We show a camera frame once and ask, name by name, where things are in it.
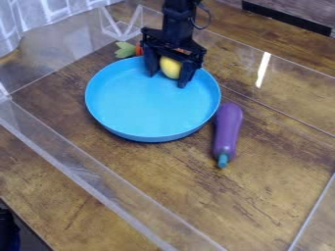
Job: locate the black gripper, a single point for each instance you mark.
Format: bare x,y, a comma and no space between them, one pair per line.
190,65

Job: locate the yellow lemon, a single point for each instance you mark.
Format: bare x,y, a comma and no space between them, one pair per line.
170,67

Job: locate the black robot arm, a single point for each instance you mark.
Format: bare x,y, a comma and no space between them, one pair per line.
179,19

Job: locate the blue round tray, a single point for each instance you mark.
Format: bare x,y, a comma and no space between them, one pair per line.
143,107

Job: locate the orange toy carrot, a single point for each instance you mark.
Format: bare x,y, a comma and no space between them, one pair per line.
135,50

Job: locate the purple toy eggplant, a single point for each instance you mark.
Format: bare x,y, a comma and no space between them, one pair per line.
227,125

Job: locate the black bar in background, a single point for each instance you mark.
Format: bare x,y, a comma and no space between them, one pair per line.
286,18

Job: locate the white patterned curtain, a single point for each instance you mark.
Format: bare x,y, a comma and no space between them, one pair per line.
22,15

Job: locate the clear acrylic enclosure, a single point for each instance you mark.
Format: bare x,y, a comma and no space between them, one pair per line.
96,193

